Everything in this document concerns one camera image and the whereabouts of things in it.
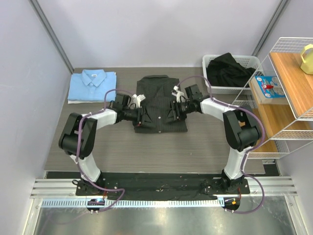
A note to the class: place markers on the black clothes in basket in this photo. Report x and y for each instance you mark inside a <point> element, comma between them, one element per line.
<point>224,71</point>

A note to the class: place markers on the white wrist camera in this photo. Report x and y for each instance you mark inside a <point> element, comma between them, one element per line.
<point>178,94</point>
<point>137,99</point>

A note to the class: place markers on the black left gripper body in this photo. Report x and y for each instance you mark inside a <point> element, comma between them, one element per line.
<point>140,118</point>

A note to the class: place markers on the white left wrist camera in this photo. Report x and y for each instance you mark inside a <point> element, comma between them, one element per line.
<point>137,99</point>

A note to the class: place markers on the dark pinstriped long sleeve shirt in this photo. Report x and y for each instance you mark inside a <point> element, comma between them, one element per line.
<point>157,104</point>

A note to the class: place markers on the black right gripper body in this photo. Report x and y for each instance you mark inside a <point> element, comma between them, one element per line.
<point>175,106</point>

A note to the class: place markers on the aluminium rail frame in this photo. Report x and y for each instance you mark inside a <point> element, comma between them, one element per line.
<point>165,204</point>

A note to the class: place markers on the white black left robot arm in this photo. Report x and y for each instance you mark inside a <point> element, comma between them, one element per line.
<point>78,137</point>

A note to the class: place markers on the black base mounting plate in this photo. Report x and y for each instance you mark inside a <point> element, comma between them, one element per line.
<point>158,186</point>

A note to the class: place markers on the white wire shelf rack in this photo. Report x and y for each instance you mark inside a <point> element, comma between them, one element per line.
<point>288,127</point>

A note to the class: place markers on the yellow watering can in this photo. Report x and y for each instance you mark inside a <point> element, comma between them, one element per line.
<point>307,59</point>

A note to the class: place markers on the folded light blue shirt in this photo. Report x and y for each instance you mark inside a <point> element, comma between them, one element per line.
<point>92,86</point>

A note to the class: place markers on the white plastic laundry basket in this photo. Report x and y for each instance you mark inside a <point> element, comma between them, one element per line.
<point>245,61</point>

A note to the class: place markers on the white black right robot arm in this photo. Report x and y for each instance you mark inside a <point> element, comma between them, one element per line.
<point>242,130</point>

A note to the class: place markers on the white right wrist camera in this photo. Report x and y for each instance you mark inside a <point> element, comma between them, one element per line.
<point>178,94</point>

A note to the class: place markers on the blue product box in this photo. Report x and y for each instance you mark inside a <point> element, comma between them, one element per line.
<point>268,90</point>

